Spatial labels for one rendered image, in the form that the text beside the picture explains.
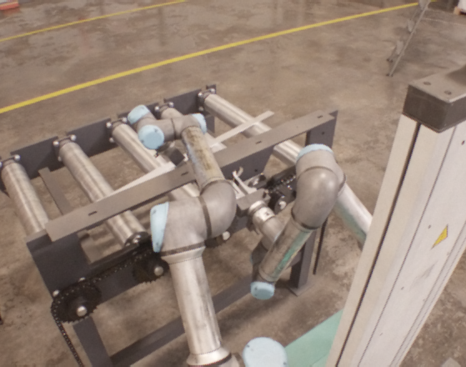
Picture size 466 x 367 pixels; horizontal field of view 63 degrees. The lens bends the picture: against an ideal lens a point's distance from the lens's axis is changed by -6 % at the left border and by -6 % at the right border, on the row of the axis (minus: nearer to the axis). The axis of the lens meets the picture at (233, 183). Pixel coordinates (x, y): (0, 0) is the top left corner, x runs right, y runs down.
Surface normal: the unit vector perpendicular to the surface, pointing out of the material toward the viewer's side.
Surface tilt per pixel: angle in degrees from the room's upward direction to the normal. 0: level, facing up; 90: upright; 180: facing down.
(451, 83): 0
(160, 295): 0
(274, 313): 0
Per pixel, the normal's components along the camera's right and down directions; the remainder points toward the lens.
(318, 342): 0.00, -0.79
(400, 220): -0.83, 0.34
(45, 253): 0.60, 0.49
